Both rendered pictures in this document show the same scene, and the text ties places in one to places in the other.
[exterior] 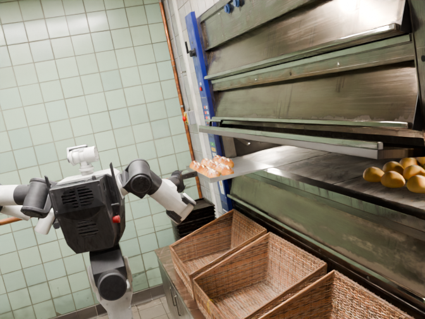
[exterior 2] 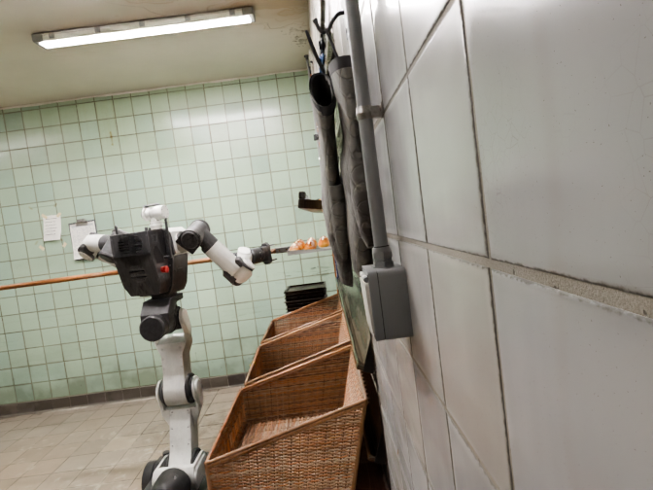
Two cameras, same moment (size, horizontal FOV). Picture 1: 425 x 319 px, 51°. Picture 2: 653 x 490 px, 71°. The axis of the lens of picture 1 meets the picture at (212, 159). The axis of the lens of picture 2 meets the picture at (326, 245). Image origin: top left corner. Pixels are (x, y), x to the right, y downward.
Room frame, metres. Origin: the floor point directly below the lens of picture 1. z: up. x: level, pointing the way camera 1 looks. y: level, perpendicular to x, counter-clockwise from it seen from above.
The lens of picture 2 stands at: (-0.02, -0.81, 1.37)
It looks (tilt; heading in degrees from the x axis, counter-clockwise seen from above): 4 degrees down; 15
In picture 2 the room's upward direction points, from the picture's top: 7 degrees counter-clockwise
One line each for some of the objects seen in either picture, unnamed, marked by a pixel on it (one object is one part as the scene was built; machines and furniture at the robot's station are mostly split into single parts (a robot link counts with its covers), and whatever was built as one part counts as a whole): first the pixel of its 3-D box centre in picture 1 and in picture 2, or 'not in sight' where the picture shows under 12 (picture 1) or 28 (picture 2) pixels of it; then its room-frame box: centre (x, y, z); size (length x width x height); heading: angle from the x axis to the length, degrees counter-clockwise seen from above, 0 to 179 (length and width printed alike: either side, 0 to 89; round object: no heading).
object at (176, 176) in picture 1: (174, 184); (259, 255); (2.37, 0.23, 1.19); 0.12 x 0.10 x 0.13; 160
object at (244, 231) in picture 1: (216, 249); (305, 327); (2.55, 0.08, 0.72); 0.56 x 0.49 x 0.28; 15
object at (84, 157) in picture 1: (85, 158); (155, 215); (1.90, 0.53, 1.47); 0.10 x 0.07 x 0.09; 90
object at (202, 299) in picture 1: (255, 287); (302, 358); (1.97, -0.08, 0.72); 0.56 x 0.49 x 0.28; 17
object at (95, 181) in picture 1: (92, 207); (154, 259); (1.84, 0.54, 1.27); 0.34 x 0.30 x 0.36; 90
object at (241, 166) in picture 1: (226, 166); (321, 245); (2.59, -0.07, 1.19); 0.55 x 0.36 x 0.03; 15
